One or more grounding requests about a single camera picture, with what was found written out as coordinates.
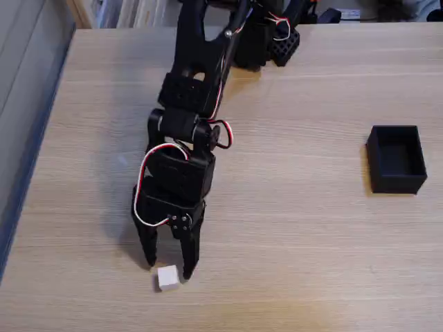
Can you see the white block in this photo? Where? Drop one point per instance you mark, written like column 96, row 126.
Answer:
column 168, row 277

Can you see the white label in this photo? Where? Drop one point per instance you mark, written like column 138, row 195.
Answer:
column 350, row 14

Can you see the small black device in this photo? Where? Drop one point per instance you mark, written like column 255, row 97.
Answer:
column 328, row 15

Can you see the black open box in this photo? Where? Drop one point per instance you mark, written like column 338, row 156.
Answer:
column 396, row 180

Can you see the light wooden frame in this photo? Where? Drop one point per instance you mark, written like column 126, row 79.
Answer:
column 79, row 14

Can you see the stack of white panels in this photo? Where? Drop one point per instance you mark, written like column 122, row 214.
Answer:
column 138, row 14

